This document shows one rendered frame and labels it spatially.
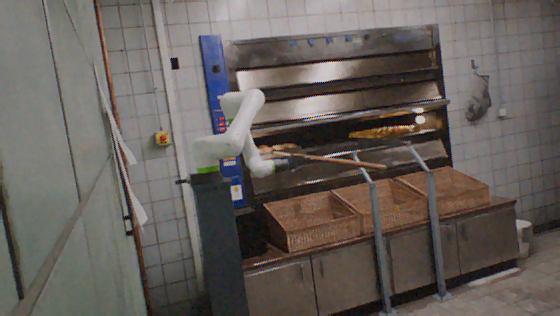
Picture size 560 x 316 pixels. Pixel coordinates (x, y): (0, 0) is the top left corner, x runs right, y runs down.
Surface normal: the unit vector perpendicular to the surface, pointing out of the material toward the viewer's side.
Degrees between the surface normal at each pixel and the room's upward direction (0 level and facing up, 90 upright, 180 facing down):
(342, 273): 90
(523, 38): 90
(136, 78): 90
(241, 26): 90
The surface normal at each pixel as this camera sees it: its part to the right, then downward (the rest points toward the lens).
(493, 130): 0.33, 0.05
